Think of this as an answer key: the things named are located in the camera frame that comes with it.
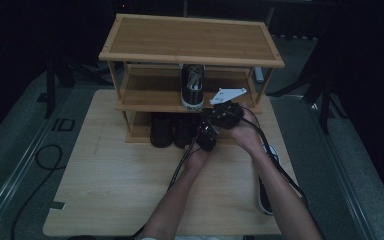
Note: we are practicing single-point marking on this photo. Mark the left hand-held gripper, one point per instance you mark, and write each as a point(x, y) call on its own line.
point(207, 140)

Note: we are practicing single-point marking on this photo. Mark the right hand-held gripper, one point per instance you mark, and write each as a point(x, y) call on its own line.
point(226, 115)

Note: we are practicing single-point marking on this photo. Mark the black slip-on shoe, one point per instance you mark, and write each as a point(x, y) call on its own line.
point(161, 131)
point(185, 131)

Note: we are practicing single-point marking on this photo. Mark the black canvas sneaker white laces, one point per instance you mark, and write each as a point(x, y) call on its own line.
point(265, 201)
point(192, 90)

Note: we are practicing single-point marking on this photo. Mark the wooden shoe rack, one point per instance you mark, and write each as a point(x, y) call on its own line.
point(190, 40)

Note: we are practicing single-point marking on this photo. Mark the person's left hand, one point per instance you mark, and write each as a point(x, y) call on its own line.
point(196, 158)

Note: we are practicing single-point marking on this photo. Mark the person's right hand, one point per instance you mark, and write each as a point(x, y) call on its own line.
point(246, 131)

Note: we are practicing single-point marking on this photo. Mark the white object behind rack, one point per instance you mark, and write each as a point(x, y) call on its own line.
point(259, 75)

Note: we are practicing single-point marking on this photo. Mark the black tripod stand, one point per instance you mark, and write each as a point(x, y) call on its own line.
point(325, 110)

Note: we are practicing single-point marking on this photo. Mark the black metal stand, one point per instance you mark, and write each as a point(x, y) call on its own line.
point(50, 93)

